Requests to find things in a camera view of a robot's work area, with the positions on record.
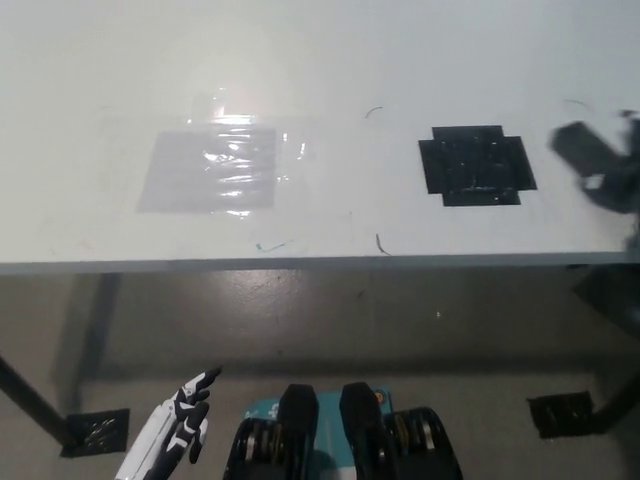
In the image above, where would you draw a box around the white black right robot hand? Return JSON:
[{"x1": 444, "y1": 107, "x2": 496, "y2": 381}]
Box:
[{"x1": 578, "y1": 109, "x2": 640, "y2": 217}]

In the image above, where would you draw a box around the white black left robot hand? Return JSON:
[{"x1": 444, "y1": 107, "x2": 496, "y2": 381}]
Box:
[{"x1": 113, "y1": 366, "x2": 224, "y2": 480}]

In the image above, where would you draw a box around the dark grey whiteboard eraser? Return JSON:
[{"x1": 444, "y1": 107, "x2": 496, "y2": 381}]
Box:
[{"x1": 548, "y1": 120, "x2": 619, "y2": 177}]

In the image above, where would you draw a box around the black teal robot torso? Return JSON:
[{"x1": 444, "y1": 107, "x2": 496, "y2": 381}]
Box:
[{"x1": 227, "y1": 382, "x2": 464, "y2": 480}]

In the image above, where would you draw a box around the grey upright table leg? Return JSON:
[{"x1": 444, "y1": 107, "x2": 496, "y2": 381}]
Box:
[{"x1": 78, "y1": 273, "x2": 124, "y2": 397}]

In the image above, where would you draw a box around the black tape cross mark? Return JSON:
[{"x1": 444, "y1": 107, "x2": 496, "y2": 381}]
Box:
[{"x1": 417, "y1": 124, "x2": 539, "y2": 209}]

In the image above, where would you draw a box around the black diagonal table leg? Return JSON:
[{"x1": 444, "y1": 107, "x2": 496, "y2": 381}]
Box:
[
  {"x1": 0, "y1": 353, "x2": 72, "y2": 447},
  {"x1": 591, "y1": 378, "x2": 640, "y2": 435}
]

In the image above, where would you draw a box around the grey rectangular patch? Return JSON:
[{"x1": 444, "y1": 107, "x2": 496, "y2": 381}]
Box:
[{"x1": 136, "y1": 128, "x2": 278, "y2": 217}]

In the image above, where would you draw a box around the clear plastic film sheet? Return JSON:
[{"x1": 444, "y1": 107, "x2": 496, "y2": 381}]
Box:
[{"x1": 124, "y1": 87, "x2": 362, "y2": 247}]

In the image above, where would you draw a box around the black table frame part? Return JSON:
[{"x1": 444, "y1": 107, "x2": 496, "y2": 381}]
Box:
[{"x1": 566, "y1": 263, "x2": 640, "y2": 332}]

